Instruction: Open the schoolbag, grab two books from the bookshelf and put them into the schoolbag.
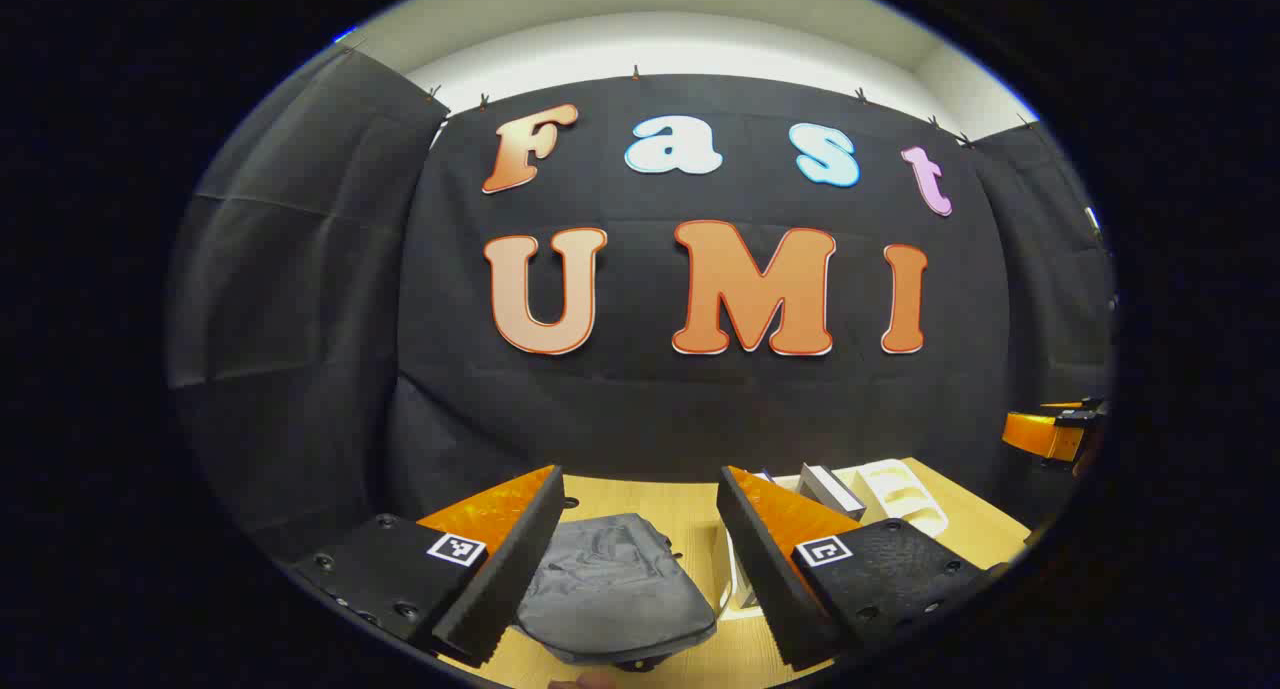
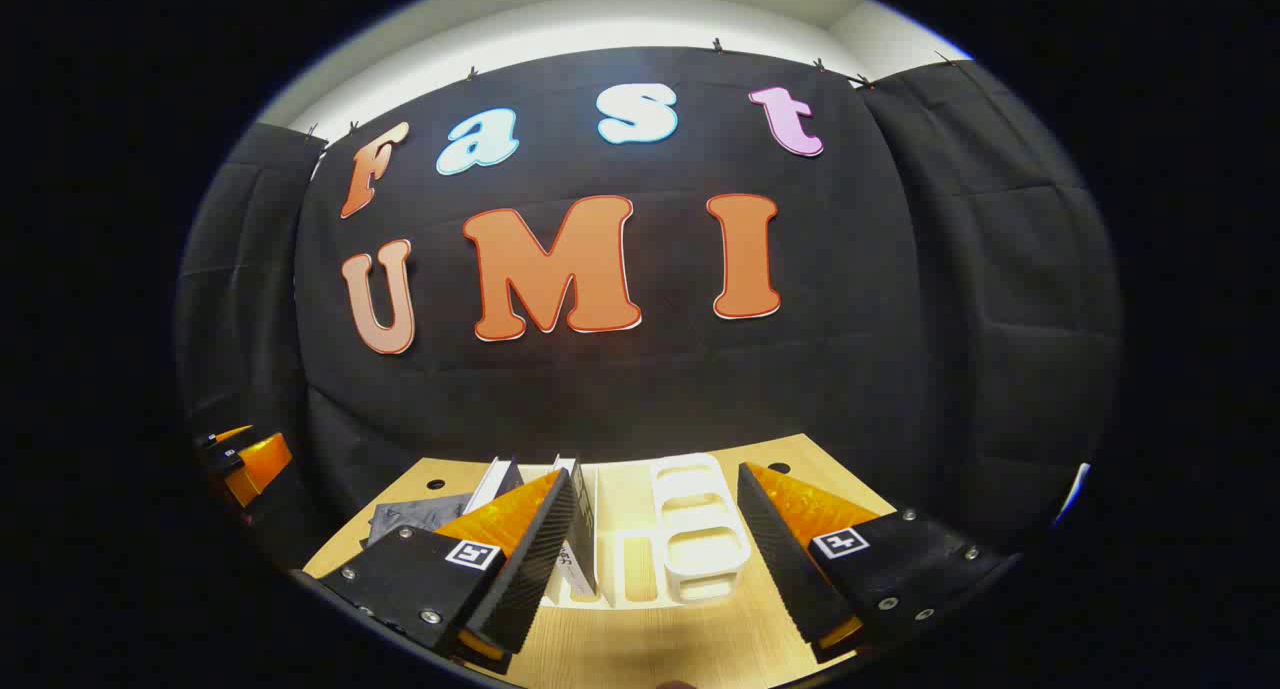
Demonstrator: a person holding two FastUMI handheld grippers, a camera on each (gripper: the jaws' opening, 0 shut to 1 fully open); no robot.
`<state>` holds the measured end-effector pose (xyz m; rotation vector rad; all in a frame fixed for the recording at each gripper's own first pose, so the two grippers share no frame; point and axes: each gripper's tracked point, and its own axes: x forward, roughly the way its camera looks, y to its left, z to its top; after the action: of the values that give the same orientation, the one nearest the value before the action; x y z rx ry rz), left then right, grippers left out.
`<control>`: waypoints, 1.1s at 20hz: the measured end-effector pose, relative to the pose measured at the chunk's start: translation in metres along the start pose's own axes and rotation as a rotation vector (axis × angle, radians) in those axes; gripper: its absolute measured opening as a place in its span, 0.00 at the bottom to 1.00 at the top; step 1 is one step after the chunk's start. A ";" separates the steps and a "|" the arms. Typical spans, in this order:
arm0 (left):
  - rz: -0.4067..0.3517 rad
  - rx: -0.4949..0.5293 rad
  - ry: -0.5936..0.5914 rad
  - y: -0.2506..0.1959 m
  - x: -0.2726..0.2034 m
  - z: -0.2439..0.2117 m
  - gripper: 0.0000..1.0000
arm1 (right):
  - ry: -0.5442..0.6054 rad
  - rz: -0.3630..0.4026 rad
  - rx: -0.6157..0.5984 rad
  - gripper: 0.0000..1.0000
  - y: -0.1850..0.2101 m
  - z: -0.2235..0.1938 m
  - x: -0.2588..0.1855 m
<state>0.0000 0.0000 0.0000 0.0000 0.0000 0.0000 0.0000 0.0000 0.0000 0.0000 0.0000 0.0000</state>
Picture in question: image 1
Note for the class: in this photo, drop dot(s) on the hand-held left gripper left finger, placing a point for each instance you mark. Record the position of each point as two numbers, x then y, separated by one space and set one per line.
510 569

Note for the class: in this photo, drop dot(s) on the grey schoolbag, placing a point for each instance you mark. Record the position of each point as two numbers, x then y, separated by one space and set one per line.
610 579

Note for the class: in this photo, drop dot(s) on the white bookshelf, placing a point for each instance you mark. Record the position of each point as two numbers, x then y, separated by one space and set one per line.
900 494

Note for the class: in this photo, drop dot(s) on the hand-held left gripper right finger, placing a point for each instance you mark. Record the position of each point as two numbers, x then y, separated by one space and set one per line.
765 569

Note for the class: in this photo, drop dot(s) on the grey book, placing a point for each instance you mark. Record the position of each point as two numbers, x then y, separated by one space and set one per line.
830 489

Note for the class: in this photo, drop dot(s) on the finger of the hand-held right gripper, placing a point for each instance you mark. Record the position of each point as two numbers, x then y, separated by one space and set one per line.
1035 437

